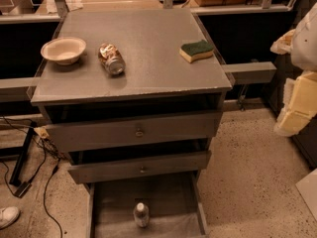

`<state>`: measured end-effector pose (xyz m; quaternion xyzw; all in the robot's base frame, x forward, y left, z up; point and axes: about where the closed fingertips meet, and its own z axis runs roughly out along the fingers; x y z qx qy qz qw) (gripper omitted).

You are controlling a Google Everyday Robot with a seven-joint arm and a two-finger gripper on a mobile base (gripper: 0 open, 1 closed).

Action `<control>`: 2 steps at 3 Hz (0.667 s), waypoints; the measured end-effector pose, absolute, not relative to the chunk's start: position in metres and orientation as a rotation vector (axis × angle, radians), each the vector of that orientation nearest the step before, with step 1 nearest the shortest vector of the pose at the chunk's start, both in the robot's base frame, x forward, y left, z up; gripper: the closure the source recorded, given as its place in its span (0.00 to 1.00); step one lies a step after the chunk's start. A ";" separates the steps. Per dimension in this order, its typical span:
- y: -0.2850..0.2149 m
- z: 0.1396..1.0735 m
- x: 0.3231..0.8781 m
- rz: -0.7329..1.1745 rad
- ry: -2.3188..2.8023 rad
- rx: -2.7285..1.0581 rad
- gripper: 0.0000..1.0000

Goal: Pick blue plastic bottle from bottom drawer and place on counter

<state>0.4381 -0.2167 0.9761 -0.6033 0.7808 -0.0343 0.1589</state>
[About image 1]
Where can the black metal stand leg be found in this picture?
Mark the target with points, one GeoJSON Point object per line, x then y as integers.
{"type": "Point", "coordinates": [22, 187]}

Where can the grey top drawer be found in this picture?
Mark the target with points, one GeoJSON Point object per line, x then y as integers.
{"type": "Point", "coordinates": [81, 136]}

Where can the grey drawer cabinet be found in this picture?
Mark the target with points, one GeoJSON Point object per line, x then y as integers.
{"type": "Point", "coordinates": [157, 80]}

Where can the grey middle drawer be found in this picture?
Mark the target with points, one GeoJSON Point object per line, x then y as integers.
{"type": "Point", "coordinates": [141, 167]}

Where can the white crumpled cloth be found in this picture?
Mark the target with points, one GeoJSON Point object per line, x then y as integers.
{"type": "Point", "coordinates": [74, 4]}

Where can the white paper bowl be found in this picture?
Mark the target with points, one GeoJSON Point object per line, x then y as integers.
{"type": "Point", "coordinates": [63, 51]}

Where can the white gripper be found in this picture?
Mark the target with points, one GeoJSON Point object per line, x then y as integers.
{"type": "Point", "coordinates": [305, 47]}

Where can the crushed metal can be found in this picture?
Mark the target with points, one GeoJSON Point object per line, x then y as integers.
{"type": "Point", "coordinates": [111, 59]}

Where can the clear plastic water bottle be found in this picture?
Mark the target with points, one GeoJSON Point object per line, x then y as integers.
{"type": "Point", "coordinates": [141, 215]}

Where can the grey open bottom drawer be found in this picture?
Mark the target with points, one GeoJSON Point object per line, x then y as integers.
{"type": "Point", "coordinates": [173, 200]}

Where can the white sneaker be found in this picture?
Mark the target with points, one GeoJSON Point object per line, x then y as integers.
{"type": "Point", "coordinates": [8, 215]}

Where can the green yellow sponge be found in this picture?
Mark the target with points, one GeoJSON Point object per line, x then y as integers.
{"type": "Point", "coordinates": [196, 51]}

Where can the grey horizontal rail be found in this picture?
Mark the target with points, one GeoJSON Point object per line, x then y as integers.
{"type": "Point", "coordinates": [250, 73]}

